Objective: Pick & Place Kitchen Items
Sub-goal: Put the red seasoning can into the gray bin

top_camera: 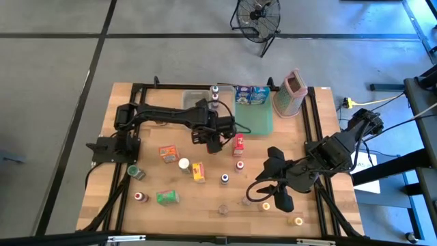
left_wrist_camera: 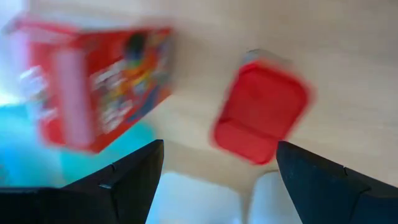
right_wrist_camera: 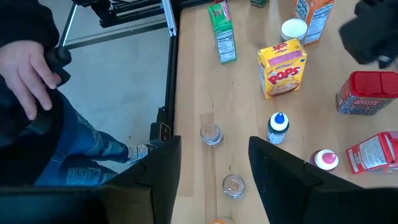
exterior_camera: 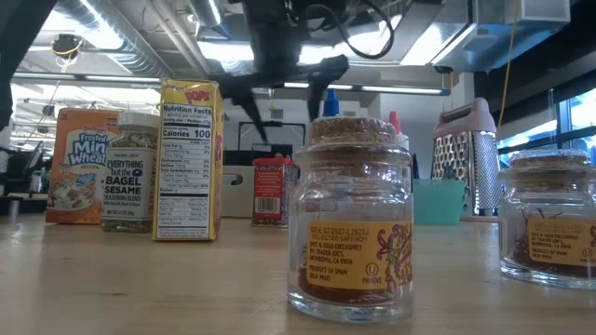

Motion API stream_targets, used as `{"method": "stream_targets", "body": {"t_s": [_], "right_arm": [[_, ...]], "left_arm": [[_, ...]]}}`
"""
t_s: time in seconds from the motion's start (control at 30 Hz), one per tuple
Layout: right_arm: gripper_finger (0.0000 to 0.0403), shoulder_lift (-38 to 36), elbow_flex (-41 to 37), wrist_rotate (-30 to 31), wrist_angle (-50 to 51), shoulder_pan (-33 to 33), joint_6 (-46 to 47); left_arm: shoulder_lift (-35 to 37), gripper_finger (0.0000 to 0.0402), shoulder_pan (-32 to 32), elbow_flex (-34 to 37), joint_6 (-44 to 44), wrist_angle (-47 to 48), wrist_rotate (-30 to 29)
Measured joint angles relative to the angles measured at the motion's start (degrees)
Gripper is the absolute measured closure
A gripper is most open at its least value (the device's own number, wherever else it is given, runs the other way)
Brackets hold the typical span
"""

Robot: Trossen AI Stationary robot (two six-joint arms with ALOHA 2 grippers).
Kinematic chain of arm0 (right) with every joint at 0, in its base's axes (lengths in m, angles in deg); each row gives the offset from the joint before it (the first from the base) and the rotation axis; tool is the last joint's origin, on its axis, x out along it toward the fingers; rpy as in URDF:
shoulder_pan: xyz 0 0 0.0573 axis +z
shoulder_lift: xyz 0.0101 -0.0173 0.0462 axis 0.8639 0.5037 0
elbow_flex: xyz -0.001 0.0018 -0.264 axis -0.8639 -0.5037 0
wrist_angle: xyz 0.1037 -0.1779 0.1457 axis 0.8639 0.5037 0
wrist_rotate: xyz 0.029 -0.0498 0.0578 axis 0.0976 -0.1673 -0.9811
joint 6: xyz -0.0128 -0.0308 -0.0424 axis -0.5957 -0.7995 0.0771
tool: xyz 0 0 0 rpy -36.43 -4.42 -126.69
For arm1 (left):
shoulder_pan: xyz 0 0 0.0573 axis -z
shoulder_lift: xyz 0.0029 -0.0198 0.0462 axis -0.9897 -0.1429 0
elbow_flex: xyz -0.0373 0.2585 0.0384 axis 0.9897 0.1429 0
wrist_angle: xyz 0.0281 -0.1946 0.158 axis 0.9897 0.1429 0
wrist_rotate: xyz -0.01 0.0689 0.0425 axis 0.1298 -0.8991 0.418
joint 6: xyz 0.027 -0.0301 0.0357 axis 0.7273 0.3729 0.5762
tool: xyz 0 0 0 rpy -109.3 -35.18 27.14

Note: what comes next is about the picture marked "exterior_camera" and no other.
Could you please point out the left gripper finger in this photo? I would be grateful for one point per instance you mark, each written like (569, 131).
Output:
(244, 95)
(319, 93)

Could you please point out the red cap colouring bottle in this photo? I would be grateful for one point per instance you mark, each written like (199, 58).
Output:
(395, 122)

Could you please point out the orange Mini-Wheats cereal box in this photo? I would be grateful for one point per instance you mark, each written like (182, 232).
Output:
(79, 186)

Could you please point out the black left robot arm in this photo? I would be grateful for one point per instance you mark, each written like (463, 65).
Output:
(18, 37)

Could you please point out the blue cap colouring bottle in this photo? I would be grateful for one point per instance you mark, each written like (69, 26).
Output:
(331, 104)

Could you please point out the ceiling light bar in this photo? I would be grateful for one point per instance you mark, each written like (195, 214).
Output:
(400, 89)

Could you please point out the yellow Corn Pops box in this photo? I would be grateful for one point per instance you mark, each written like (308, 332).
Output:
(186, 163)

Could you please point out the deep clear plastic bin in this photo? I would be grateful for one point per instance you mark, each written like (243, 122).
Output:
(237, 195)

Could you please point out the bagel seasoning jar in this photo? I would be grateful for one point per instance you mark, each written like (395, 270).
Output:
(128, 186)

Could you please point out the teal plastic bin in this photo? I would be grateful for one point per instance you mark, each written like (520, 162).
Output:
(437, 202)

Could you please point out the cork-lid saffron jar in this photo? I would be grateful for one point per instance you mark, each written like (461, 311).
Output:
(349, 260)
(549, 209)

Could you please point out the grey ceiling air unit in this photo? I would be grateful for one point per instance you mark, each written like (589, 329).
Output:
(489, 42)

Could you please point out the black ceiling device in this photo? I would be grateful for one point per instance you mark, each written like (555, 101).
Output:
(66, 45)

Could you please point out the window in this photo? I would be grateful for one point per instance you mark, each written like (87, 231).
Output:
(577, 111)

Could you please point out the black background frame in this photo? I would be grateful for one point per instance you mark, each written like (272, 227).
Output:
(279, 124)

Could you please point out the silver ventilation duct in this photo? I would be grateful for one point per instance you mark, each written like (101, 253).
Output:
(116, 42)

